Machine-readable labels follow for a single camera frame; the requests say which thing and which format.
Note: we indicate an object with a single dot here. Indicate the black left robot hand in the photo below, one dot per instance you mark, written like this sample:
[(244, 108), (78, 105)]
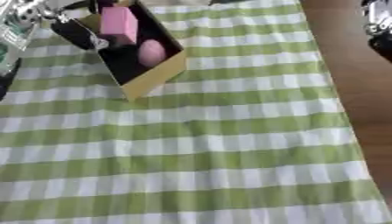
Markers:
[(75, 32)]

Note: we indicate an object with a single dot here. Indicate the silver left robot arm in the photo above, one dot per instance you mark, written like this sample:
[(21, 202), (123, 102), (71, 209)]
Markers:
[(18, 29)]

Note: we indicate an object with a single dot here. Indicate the pink rectangular block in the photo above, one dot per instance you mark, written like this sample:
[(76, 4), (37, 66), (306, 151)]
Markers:
[(119, 23)]

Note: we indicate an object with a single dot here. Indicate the tan cardboard box black inside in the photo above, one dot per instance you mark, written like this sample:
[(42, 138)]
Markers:
[(153, 78)]

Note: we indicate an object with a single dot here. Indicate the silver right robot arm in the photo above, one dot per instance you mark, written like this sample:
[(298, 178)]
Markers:
[(380, 16)]

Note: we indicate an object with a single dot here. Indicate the pink egg-shaped toy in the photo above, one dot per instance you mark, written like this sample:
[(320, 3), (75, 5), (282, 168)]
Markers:
[(152, 53)]

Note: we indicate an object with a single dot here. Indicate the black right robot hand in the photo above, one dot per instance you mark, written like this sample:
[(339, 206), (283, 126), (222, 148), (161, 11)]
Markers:
[(384, 46)]

